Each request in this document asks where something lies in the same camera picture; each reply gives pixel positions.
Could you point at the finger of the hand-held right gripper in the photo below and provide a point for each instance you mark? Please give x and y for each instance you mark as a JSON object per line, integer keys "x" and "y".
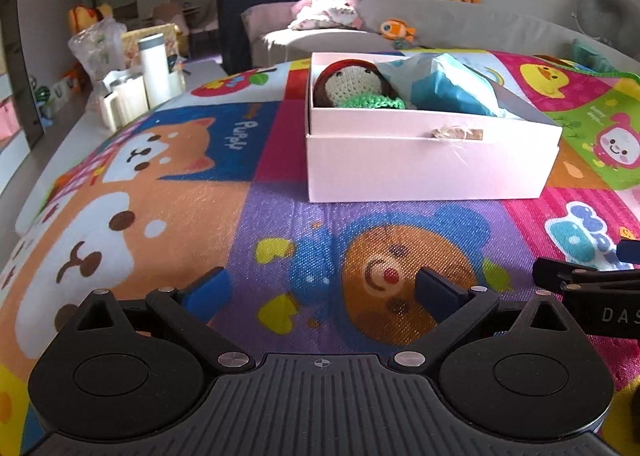
{"x": 630, "y": 253}
{"x": 560, "y": 276}

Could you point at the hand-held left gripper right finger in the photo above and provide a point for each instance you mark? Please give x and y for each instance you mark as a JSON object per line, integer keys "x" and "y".
{"x": 440, "y": 293}

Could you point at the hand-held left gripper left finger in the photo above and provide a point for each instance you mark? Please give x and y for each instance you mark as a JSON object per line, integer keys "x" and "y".
{"x": 207, "y": 293}

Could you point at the pink cardboard box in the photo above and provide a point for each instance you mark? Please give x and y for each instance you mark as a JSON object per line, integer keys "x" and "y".
{"x": 425, "y": 170}

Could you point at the blue tissue packet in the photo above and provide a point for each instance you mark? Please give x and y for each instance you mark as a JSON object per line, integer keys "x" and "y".
{"x": 450, "y": 88}

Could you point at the crochet doll with red hat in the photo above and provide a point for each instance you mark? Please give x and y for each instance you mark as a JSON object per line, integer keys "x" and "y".
{"x": 350, "y": 83}

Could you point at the colourful cartoon play mat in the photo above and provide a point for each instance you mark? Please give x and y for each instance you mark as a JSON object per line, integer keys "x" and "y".
{"x": 165, "y": 196}

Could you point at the teal cloth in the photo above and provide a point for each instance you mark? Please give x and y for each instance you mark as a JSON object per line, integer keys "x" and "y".
{"x": 592, "y": 55}

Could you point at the white thermos bottle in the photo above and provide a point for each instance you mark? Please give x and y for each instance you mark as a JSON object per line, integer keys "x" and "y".
{"x": 154, "y": 70}

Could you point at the grey neck pillow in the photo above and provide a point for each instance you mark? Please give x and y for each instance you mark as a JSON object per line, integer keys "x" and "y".
{"x": 587, "y": 10}

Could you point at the wicker basket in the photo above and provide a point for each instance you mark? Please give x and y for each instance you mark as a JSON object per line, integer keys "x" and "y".
{"x": 132, "y": 43}

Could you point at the orange clownfish plush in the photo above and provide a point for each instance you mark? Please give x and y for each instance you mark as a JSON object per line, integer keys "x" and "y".
{"x": 396, "y": 29}

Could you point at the clear plastic bag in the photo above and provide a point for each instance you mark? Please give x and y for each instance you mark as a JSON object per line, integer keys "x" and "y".
{"x": 97, "y": 48}

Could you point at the black tank cabinet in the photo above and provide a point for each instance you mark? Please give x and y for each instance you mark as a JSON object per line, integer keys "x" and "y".
{"x": 232, "y": 25}

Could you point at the beige sofa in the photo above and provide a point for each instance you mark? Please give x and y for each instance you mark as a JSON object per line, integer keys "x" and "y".
{"x": 465, "y": 20}

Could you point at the pink dining chair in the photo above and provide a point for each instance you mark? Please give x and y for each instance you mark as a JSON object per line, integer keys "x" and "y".
{"x": 170, "y": 15}

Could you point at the pink blanket heap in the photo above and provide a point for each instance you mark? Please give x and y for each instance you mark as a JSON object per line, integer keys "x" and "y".
{"x": 325, "y": 15}

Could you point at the yellow bear plush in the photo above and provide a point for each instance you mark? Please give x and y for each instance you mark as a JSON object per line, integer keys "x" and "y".
{"x": 85, "y": 16}

